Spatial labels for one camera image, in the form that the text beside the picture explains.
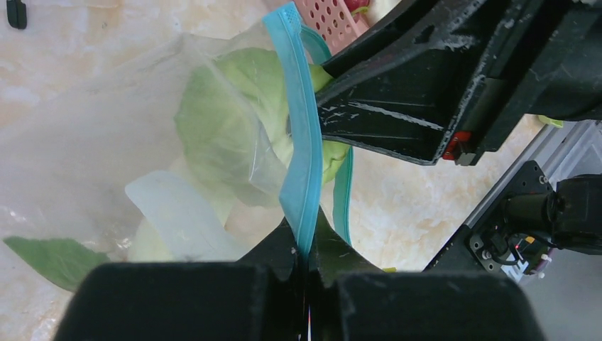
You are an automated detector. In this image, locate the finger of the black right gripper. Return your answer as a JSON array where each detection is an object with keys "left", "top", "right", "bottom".
[{"left": 317, "top": 1, "right": 601, "bottom": 166}]

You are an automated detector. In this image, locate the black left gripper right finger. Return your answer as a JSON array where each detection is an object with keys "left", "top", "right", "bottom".
[{"left": 307, "top": 212, "right": 545, "bottom": 340}]

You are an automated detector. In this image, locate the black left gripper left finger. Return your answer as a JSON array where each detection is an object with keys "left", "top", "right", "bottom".
[{"left": 55, "top": 221, "right": 301, "bottom": 340}]

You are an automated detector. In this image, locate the pink plastic perforated basket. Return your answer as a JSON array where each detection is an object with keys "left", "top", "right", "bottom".
[{"left": 294, "top": 0, "right": 369, "bottom": 55}]

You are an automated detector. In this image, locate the clear zip bag blue zipper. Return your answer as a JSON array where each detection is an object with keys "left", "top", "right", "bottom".
[{"left": 0, "top": 2, "right": 354, "bottom": 341}]

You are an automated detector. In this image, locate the green cabbage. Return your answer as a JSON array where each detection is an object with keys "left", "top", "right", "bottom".
[{"left": 174, "top": 47, "right": 351, "bottom": 208}]

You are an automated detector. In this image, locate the green leafy vegetable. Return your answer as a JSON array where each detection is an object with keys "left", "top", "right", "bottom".
[{"left": 3, "top": 236, "right": 110, "bottom": 292}]

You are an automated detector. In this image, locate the red grapes bunch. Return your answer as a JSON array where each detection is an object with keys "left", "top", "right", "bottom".
[{"left": 344, "top": 0, "right": 371, "bottom": 15}]

